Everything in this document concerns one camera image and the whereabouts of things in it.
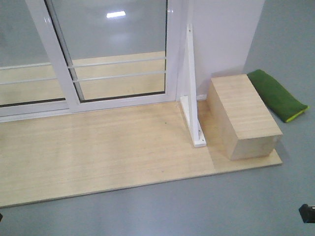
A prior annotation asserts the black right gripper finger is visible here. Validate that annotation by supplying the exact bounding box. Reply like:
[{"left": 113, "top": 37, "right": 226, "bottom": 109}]
[{"left": 299, "top": 204, "right": 315, "bottom": 223}]

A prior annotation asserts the white framed sliding glass door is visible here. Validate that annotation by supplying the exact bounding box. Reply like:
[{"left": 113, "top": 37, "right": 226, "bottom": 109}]
[{"left": 26, "top": 0, "right": 186, "bottom": 113}]

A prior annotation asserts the fixed glass door panel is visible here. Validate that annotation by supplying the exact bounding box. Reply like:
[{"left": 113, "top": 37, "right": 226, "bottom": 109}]
[{"left": 0, "top": 0, "right": 68, "bottom": 122}]

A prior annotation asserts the light wooden base platform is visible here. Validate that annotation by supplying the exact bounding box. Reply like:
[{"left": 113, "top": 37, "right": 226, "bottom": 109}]
[{"left": 0, "top": 101, "right": 282, "bottom": 207}]

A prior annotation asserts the light wooden box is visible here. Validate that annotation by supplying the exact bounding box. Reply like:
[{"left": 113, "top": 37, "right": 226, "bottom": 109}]
[{"left": 207, "top": 74, "right": 283, "bottom": 160}]

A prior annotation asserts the green sandbag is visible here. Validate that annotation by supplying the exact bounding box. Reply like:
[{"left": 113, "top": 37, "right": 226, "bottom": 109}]
[{"left": 247, "top": 69, "right": 309, "bottom": 123}]

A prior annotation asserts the white triangular support bracket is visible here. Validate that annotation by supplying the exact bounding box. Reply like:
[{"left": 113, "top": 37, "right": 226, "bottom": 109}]
[{"left": 180, "top": 24, "right": 207, "bottom": 148}]

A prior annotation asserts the white wall panel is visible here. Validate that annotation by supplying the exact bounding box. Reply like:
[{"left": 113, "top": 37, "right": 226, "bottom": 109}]
[{"left": 174, "top": 0, "right": 264, "bottom": 100}]

